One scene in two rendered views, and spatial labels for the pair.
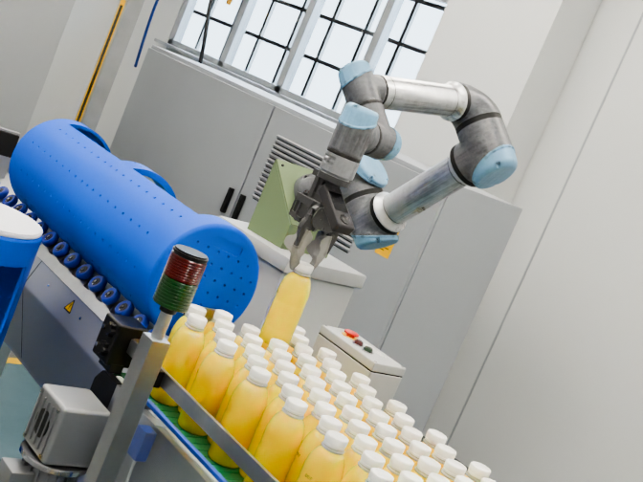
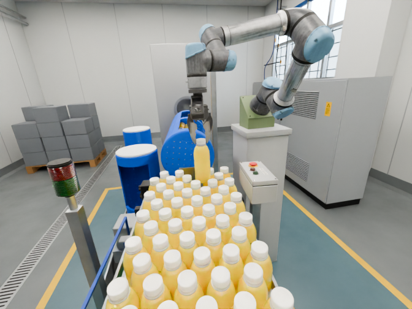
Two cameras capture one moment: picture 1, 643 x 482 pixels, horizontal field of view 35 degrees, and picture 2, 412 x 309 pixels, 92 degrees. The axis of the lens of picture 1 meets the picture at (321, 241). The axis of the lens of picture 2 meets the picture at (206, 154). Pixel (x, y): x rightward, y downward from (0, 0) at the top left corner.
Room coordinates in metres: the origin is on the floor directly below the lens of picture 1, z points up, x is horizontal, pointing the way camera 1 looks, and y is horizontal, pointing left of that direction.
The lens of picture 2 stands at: (1.51, -0.47, 1.45)
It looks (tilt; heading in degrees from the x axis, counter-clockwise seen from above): 19 degrees down; 37
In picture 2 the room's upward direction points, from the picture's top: 3 degrees counter-clockwise
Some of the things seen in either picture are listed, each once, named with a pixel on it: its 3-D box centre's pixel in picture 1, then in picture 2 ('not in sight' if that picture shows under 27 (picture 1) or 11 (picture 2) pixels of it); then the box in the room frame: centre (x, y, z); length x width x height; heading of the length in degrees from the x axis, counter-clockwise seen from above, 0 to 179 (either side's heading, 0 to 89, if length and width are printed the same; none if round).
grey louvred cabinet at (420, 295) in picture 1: (254, 258); (293, 129); (4.79, 0.26, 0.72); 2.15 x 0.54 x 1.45; 47
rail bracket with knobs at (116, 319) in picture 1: (121, 343); (150, 191); (2.05, 0.30, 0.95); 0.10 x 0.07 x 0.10; 131
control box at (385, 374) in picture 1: (354, 365); (256, 180); (2.25, -0.18, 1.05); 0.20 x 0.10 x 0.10; 41
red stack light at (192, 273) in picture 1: (185, 267); (62, 170); (1.69, 0.19, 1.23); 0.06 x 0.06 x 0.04
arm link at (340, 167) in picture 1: (337, 166); (196, 83); (2.13, 0.03, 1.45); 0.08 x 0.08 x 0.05
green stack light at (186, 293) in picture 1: (175, 292); (66, 184); (1.69, 0.19, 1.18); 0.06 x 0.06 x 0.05
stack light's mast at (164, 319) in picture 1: (174, 295); (67, 186); (1.69, 0.19, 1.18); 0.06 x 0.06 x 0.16
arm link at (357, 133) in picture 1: (354, 132); (197, 61); (2.14, 0.03, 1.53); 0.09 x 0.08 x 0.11; 148
